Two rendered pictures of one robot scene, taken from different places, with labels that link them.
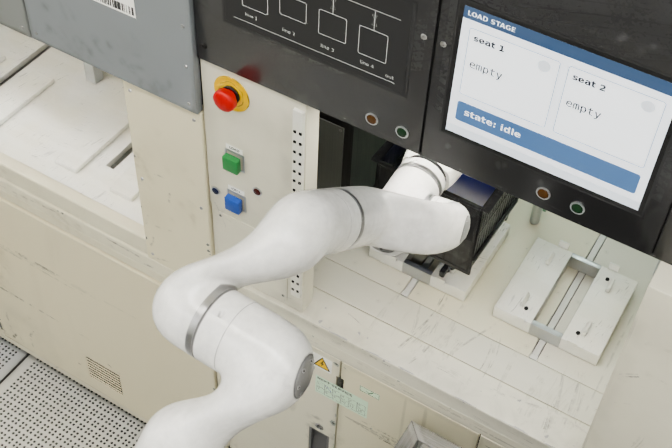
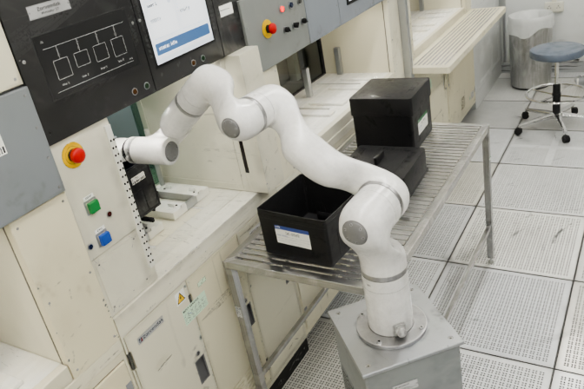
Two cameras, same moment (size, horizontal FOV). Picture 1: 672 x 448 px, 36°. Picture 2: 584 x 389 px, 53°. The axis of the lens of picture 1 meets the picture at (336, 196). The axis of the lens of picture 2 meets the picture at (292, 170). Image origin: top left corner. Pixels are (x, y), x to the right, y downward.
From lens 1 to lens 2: 177 cm
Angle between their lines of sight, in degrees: 69
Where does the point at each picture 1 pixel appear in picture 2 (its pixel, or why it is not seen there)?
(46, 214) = not seen: outside the picture
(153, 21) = (18, 143)
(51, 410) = not seen: outside the picture
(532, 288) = (164, 205)
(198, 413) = (296, 117)
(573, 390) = (222, 197)
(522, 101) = (170, 23)
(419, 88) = (142, 53)
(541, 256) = not seen: hidden behind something
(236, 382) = (285, 101)
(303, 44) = (94, 76)
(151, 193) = (59, 308)
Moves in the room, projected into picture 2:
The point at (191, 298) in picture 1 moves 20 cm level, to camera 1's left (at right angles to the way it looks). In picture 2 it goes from (244, 101) to (235, 130)
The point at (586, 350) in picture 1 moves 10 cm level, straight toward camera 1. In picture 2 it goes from (203, 189) to (226, 190)
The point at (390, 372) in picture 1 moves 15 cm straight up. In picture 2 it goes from (201, 251) to (190, 212)
